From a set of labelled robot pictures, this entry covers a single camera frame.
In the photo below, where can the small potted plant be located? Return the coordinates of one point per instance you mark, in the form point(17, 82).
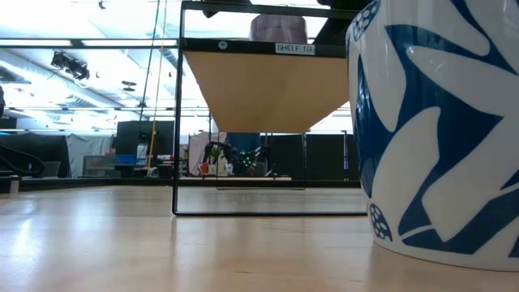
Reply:
point(214, 153)

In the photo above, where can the small white cup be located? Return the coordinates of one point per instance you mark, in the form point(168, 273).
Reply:
point(229, 168)

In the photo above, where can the grey cloth cover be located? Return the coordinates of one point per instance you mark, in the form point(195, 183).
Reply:
point(87, 154)

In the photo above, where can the wooden shelf black metal frame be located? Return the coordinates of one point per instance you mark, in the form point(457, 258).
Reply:
point(267, 89)

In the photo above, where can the pink cloth curtain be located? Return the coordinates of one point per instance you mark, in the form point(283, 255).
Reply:
point(198, 146)

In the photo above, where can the black aluminium table frame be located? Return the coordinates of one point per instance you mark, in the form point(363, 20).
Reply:
point(101, 183)

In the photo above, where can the black partition panels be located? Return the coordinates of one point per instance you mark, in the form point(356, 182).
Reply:
point(324, 156)

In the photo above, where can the white mug blue leaf pattern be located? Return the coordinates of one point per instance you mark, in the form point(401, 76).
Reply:
point(446, 162)

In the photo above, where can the black ceiling camera rig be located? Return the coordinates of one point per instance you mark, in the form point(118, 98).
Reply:
point(73, 65)

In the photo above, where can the black monitor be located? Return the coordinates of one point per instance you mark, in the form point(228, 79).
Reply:
point(129, 138)

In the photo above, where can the small red mug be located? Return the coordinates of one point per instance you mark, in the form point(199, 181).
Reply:
point(204, 168)

